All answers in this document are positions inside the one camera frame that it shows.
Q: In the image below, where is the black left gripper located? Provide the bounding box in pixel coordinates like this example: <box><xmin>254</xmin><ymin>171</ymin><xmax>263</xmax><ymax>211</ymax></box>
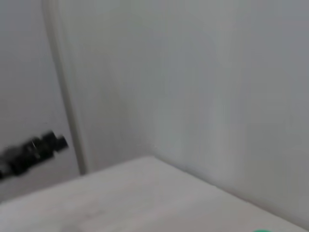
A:
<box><xmin>0</xmin><ymin>130</ymin><xmax>70</xmax><ymax>181</ymax></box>

